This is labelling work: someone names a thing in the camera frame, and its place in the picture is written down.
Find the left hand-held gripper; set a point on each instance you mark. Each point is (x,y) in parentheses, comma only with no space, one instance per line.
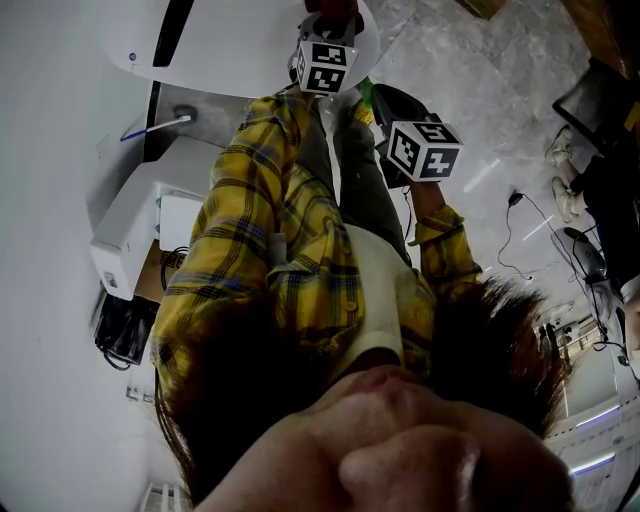
(325,62)

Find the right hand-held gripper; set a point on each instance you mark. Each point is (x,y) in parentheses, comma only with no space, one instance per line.
(422,150)

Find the red cloth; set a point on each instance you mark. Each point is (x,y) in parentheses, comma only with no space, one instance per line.
(332,7)

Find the white toilet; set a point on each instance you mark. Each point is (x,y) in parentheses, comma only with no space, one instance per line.
(240,45)

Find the person's right forearm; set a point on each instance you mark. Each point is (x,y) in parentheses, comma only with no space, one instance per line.
(442,240)

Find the person's left forearm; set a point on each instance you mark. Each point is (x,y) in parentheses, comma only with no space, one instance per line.
(240,185)

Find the green and yellow bottle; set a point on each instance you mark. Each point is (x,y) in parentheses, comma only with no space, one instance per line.
(365,102)

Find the person's grey trousers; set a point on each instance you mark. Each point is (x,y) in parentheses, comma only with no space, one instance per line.
(360,190)

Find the person's white undershirt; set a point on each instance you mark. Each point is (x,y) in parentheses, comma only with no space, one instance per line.
(375,285)

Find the person's yellow plaid shirt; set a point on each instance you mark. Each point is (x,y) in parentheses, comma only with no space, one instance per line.
(310,280)

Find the black flat tray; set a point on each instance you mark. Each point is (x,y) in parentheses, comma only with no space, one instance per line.
(595,102)

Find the black oval device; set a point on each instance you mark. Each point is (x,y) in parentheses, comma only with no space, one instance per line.
(590,255)

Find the brown wooden furniture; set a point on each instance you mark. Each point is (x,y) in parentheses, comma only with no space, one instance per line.
(600,30)

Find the white box-shaped appliance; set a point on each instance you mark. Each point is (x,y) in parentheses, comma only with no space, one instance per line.
(130,220)

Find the brown cardboard box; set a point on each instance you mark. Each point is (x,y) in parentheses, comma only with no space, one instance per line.
(155,272)

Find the person's face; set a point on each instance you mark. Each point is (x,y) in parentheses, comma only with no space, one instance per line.
(390,450)

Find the black bag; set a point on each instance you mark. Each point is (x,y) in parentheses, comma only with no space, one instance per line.
(125,330)

